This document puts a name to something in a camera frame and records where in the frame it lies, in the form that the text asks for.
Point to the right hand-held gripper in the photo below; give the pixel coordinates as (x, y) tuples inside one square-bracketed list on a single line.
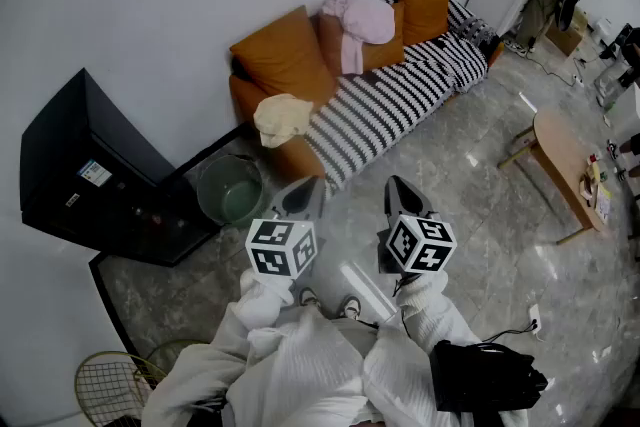
[(420, 245)]

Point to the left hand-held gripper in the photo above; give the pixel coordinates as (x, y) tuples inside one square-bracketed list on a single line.
[(280, 247)]

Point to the green laundry basket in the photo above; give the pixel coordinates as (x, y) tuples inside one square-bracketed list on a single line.
[(235, 200)]

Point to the cream yellow clothes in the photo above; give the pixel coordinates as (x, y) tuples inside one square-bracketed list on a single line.
[(280, 117)]

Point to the pink clothes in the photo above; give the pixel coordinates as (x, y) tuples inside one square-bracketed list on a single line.
[(367, 22)]

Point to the person's left forearm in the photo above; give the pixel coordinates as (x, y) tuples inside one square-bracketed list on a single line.
[(260, 310)]

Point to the person's right forearm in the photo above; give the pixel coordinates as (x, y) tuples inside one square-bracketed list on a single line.
[(430, 310)]

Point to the orange sofa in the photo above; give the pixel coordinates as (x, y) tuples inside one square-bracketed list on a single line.
[(292, 160)]

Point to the black white striped blanket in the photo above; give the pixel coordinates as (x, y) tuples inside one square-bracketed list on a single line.
[(380, 105)]

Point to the person's left shoe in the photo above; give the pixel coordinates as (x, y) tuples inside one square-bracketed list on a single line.
[(309, 299)]

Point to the person's shoe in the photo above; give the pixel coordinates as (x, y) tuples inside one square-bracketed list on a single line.
[(309, 299), (351, 307)]

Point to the person's right shoe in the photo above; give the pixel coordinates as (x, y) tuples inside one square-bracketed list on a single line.
[(351, 307)]

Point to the large orange cushion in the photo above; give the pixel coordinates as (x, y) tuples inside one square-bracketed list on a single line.
[(285, 60)]

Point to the wooden coffee table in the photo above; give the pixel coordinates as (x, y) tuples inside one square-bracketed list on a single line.
[(555, 150)]

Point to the person's torso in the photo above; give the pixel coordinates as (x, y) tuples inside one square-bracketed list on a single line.
[(310, 365)]

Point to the white power strip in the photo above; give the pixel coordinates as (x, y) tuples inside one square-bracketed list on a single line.
[(535, 320)]

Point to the black white patterned cushion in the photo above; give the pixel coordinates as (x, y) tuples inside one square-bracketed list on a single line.
[(477, 35)]

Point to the black bag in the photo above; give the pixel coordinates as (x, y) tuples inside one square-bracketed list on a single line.
[(480, 380)]

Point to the white paper sheet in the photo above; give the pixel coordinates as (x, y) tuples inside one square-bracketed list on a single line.
[(604, 205)]

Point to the cardboard box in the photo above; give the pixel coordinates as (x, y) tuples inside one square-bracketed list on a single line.
[(565, 35)]

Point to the black cabinet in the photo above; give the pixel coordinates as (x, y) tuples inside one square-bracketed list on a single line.
[(75, 140)]

